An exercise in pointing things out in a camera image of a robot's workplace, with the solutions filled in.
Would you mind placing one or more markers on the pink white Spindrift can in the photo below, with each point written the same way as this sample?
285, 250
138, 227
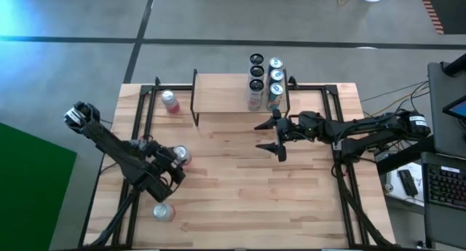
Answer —
182, 153
163, 211
170, 101

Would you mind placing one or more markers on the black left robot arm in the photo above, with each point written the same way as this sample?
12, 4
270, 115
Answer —
120, 153

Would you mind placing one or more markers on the Celsius Peach Vibe can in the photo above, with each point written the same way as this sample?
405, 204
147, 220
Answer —
256, 72
256, 59
256, 92

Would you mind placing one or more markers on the black aluminium table frame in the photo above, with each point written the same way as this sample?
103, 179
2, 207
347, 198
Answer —
331, 89

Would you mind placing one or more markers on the grey keyboard tray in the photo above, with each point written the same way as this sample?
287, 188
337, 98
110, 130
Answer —
444, 225

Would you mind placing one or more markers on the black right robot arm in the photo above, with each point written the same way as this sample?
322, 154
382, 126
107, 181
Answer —
375, 129

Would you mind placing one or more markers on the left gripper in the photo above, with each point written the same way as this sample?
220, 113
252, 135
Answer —
160, 160

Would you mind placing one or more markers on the black desk support pole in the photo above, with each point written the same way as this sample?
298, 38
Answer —
404, 160

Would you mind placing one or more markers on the computer monitor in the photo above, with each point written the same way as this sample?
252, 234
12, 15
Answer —
457, 108

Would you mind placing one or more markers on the green floor mat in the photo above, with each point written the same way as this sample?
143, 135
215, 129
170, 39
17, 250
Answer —
29, 193

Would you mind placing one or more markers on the white paper sheet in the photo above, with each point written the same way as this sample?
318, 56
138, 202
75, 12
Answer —
395, 178

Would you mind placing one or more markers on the black computer keyboard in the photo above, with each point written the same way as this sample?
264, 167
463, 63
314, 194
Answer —
448, 185

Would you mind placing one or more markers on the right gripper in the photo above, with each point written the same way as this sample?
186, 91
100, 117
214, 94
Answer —
306, 127

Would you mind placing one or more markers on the black mat orange striped edge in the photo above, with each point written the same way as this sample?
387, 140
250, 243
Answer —
451, 11

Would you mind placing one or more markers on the grey computer desk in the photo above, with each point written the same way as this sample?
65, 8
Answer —
442, 134

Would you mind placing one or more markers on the black phone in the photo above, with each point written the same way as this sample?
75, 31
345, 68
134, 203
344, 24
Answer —
407, 182

